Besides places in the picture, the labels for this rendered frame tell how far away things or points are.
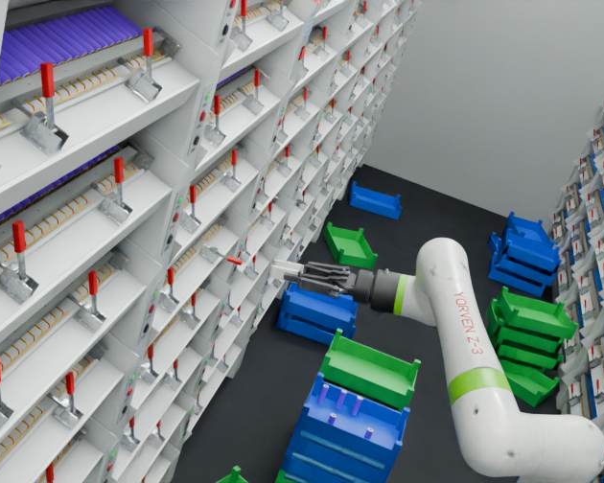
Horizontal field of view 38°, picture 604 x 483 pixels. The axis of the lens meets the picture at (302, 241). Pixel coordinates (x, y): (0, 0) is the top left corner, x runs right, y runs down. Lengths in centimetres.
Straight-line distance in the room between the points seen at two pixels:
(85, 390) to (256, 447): 150
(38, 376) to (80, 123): 38
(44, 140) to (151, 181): 47
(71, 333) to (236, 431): 173
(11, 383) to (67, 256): 19
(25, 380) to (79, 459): 48
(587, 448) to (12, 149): 114
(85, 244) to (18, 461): 37
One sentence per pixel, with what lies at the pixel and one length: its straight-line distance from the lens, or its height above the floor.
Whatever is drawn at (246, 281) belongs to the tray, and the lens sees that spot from 280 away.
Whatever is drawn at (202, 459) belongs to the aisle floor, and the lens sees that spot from 287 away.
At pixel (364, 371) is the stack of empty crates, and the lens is 293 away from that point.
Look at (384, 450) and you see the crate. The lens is 256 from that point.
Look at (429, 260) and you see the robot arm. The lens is 182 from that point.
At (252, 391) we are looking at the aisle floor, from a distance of 322.
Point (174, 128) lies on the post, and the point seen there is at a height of 136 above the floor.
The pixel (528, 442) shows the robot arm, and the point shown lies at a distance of 160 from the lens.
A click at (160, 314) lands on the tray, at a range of 179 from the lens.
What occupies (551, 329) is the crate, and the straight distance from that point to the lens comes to 393.
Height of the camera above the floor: 183
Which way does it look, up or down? 24 degrees down
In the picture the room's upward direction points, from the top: 19 degrees clockwise
